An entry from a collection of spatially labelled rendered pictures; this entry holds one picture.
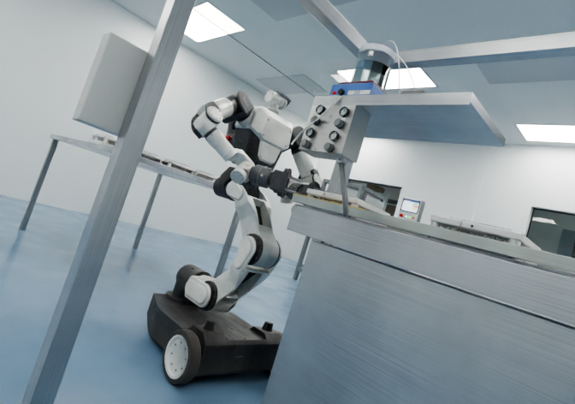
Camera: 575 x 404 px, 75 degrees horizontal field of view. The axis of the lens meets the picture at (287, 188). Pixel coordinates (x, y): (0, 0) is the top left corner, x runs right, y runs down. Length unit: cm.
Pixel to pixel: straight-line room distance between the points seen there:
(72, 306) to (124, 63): 68
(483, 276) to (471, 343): 18
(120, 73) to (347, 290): 98
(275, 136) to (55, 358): 127
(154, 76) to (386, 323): 100
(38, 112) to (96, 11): 155
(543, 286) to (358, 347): 56
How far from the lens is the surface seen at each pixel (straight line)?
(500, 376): 116
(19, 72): 580
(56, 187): 590
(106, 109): 119
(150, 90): 117
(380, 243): 124
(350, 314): 133
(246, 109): 184
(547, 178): 646
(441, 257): 116
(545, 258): 110
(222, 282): 187
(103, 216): 115
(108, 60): 120
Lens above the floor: 73
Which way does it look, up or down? 5 degrees up
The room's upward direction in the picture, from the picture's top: 18 degrees clockwise
